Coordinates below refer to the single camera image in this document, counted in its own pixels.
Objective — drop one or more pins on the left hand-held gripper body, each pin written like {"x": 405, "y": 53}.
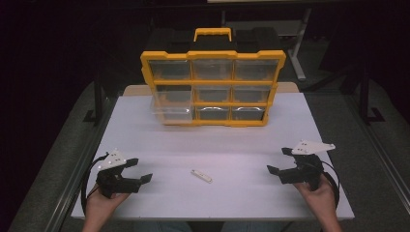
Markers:
{"x": 116, "y": 184}

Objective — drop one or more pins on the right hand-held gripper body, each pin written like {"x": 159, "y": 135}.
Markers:
{"x": 303, "y": 172}

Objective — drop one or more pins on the small white stick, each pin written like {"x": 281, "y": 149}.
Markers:
{"x": 201, "y": 176}

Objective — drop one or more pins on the clear plastic drawer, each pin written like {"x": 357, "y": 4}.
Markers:
{"x": 171, "y": 106}

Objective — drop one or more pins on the yellow black drawer organizer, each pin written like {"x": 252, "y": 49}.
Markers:
{"x": 212, "y": 82}

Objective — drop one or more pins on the person's left hand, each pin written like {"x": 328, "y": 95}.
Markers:
{"x": 103, "y": 203}

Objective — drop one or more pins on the person's right hand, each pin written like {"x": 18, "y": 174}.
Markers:
{"x": 317, "y": 196}

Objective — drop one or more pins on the black metal stand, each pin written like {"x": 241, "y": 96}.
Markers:
{"x": 98, "y": 103}
{"x": 367, "y": 103}

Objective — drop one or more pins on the white metal table leg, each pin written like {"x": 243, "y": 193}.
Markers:
{"x": 298, "y": 48}

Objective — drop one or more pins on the aluminium rail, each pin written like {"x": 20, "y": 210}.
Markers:
{"x": 380, "y": 154}
{"x": 80, "y": 174}

